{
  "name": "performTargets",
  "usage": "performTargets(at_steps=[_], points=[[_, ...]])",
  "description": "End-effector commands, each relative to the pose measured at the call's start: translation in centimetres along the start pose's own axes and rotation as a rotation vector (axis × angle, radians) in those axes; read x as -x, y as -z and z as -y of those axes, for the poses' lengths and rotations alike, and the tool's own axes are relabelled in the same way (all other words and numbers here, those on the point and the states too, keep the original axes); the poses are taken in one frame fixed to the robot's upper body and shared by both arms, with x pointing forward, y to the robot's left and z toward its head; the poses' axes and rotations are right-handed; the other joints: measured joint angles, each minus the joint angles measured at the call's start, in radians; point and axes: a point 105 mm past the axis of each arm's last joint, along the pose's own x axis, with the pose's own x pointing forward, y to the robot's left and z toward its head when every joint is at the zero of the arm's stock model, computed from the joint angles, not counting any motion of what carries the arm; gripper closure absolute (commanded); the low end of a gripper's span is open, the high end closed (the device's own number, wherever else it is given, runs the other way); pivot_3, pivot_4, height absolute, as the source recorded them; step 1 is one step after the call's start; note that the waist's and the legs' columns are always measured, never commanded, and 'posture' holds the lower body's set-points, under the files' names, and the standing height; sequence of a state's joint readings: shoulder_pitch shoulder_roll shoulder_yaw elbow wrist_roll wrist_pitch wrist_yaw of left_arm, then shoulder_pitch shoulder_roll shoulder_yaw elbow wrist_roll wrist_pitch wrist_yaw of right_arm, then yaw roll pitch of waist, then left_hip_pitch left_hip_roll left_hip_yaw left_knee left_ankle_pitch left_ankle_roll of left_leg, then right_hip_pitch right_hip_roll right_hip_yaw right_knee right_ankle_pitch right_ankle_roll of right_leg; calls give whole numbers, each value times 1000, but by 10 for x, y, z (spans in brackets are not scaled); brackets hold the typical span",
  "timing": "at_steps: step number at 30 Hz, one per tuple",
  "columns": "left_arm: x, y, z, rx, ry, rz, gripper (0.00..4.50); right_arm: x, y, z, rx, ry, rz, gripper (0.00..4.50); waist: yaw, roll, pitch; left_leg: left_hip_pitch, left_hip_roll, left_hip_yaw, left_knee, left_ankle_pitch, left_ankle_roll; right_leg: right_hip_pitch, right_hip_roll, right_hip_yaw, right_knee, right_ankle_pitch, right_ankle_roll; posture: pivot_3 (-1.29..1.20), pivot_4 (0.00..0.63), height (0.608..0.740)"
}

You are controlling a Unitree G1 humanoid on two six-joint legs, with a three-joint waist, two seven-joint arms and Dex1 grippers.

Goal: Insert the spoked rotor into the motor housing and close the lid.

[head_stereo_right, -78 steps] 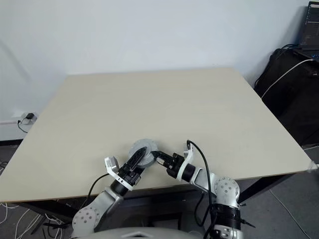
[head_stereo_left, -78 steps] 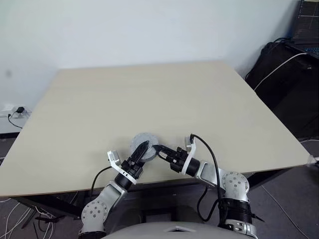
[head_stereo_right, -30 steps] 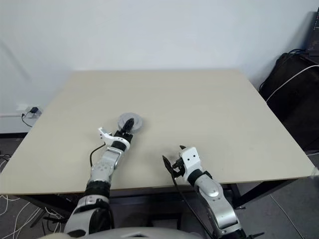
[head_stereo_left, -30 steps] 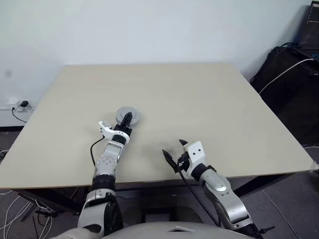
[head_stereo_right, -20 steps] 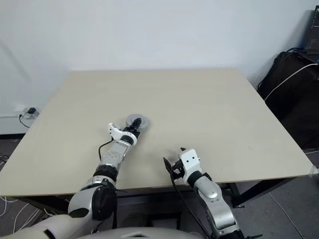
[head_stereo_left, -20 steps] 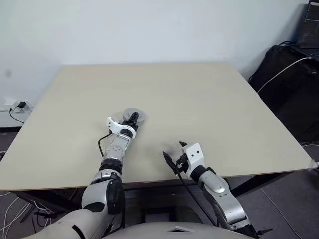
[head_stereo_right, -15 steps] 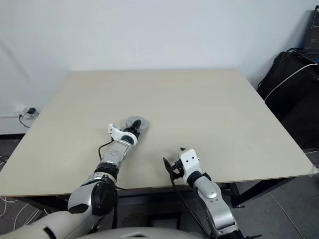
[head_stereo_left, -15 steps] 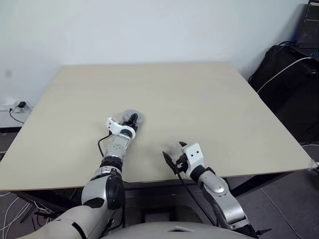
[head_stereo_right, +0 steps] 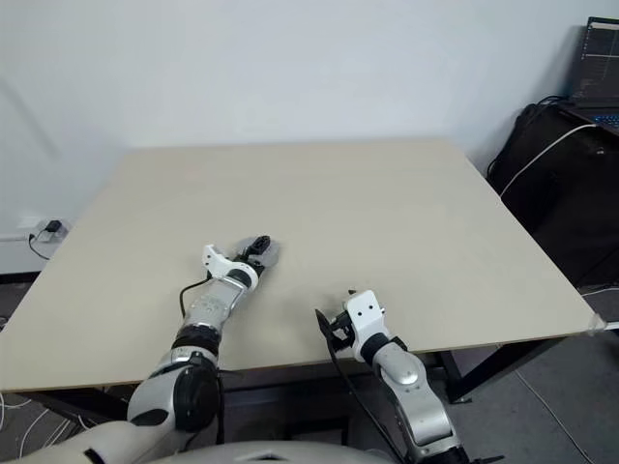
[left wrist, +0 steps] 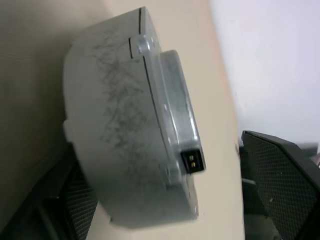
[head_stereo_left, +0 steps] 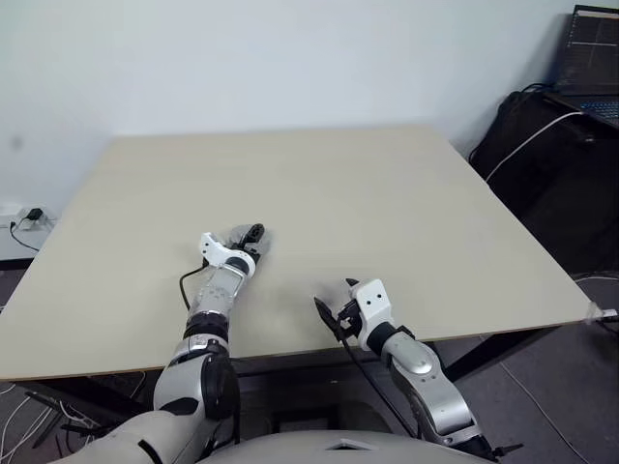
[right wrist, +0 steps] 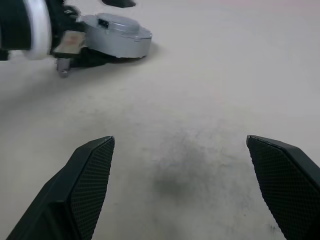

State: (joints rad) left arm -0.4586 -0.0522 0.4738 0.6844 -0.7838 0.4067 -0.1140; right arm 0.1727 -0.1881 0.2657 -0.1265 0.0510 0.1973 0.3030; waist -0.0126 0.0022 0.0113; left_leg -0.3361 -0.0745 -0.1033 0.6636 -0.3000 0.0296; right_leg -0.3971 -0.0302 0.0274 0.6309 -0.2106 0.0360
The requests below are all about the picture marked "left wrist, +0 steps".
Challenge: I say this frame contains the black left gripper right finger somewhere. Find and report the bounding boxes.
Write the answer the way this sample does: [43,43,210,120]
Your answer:
[239,129,320,240]

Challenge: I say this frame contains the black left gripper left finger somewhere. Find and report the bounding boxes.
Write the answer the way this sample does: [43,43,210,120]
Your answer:
[0,164,100,240]

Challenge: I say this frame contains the motor stator housing copper windings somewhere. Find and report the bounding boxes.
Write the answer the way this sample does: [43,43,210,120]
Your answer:
[62,6,192,230]

